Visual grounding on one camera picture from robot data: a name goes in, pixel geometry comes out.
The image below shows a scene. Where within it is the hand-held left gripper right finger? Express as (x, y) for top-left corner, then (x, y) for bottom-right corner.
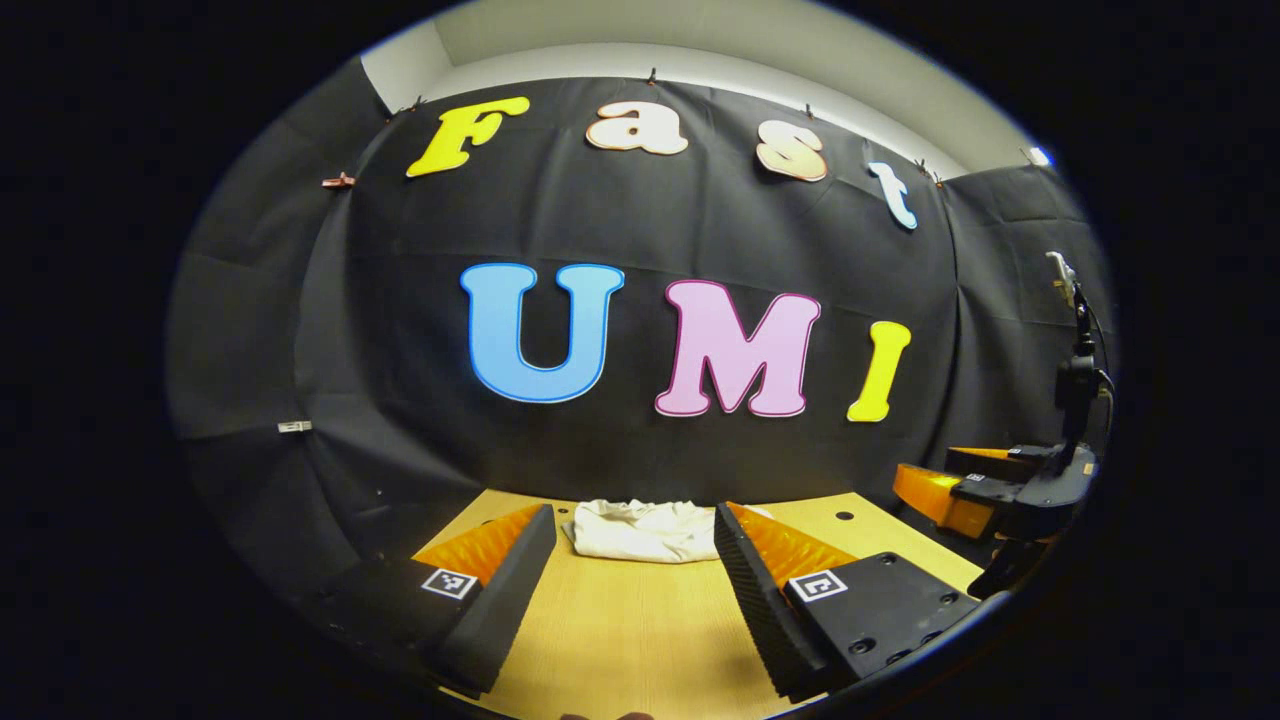
(712, 502), (983, 705)

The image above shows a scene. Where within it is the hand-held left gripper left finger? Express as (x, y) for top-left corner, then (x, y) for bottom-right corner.
(320, 503), (558, 699)

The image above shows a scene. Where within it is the black backdrop cloth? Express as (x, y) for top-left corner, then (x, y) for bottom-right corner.
(165, 75), (1116, 611)

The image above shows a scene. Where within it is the white sweatshirt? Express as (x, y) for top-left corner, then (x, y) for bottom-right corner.
(562, 498), (776, 565)

